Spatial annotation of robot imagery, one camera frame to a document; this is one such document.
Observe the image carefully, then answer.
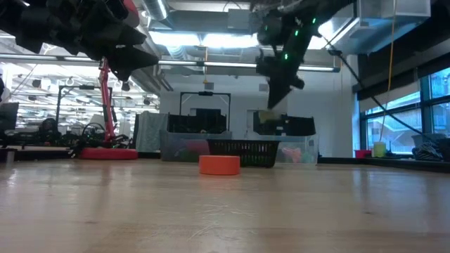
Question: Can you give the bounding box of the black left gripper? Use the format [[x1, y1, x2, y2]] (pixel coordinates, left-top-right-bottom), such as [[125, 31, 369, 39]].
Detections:
[[45, 0, 159, 82]]

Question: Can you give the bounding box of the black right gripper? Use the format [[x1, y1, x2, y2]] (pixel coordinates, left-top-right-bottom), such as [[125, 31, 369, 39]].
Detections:
[[256, 56, 305, 110]]

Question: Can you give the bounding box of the grey-green staple remover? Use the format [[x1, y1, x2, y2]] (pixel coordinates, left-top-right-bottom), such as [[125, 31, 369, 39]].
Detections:
[[258, 110, 283, 124]]

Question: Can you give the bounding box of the pink staple remover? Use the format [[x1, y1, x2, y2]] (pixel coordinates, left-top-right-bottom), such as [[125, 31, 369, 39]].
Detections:
[[281, 146, 303, 163]]

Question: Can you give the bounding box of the pink tape roll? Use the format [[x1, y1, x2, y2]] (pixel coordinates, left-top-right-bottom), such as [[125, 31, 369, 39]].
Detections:
[[186, 139, 211, 156]]

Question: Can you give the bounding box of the green tape roll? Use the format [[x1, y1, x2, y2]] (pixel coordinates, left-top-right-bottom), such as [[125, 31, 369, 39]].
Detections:
[[172, 147, 193, 162]]

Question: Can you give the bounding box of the orange tape roll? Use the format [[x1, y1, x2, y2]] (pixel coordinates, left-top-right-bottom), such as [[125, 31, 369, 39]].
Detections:
[[198, 155, 241, 176]]

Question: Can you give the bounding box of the black slotted plastic basket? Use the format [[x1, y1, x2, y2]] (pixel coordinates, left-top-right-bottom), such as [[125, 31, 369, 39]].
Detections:
[[206, 138, 281, 169]]

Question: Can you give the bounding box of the clear plastic bin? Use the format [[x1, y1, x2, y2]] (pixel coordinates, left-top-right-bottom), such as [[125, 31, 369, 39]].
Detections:
[[245, 134, 320, 165]]

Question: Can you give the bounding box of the ceiling light panel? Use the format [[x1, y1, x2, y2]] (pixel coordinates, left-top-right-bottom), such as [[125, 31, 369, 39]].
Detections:
[[149, 30, 261, 48]]

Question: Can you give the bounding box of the grey cloth cover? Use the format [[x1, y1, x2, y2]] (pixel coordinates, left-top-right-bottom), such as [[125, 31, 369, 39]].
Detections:
[[135, 111, 169, 153]]

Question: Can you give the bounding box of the grey translucent plastic bin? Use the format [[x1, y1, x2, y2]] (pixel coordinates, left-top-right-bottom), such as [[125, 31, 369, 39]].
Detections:
[[160, 129, 233, 163]]

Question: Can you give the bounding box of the yellow-green cup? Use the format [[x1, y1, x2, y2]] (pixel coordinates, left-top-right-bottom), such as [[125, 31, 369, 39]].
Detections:
[[373, 141, 387, 158]]

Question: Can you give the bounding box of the striped cloth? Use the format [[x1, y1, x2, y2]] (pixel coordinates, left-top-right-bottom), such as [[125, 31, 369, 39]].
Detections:
[[411, 138, 446, 162]]

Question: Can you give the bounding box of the silver ceiling duct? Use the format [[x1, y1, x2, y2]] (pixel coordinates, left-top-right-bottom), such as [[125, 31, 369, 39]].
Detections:
[[140, 0, 170, 22]]

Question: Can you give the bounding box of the black background rig frame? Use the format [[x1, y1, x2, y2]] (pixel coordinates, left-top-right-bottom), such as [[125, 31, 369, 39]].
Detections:
[[179, 91, 232, 117]]

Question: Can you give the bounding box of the black hanging cable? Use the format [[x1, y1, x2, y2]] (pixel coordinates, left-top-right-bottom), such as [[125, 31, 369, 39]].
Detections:
[[328, 48, 425, 137]]

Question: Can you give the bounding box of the yellow cable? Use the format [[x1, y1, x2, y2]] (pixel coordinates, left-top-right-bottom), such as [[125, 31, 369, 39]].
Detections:
[[379, 0, 397, 142]]

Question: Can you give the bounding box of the black aluminium table frame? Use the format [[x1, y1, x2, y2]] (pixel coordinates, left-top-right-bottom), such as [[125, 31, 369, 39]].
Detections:
[[316, 157, 450, 174]]

